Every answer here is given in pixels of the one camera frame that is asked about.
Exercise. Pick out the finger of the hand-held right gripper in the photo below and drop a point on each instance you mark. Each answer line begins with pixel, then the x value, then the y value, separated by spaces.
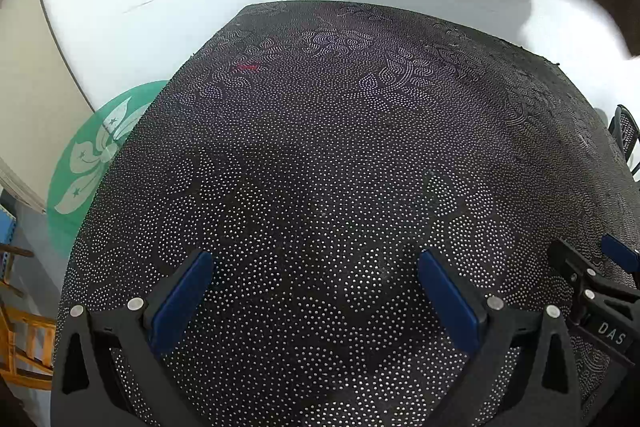
pixel 570 259
pixel 620 252

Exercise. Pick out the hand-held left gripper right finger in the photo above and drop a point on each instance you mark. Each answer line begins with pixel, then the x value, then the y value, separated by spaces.
pixel 450 302

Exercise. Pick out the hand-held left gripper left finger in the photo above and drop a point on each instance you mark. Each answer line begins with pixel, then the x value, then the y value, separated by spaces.
pixel 182 302

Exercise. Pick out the black mesh office chair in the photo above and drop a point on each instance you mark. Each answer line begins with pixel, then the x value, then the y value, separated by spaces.
pixel 625 132

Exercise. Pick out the wooden chair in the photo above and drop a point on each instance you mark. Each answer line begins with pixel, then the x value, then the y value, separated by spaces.
pixel 30 347

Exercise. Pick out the green round flower disc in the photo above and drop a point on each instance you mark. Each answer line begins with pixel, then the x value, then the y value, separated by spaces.
pixel 85 147

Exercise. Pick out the blue foam mat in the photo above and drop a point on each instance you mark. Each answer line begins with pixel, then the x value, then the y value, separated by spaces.
pixel 6 222

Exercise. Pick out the black patterned tablecloth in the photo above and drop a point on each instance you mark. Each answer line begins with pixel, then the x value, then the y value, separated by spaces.
pixel 320 132

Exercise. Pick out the beige door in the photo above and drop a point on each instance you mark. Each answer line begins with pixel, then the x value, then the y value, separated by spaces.
pixel 35 82

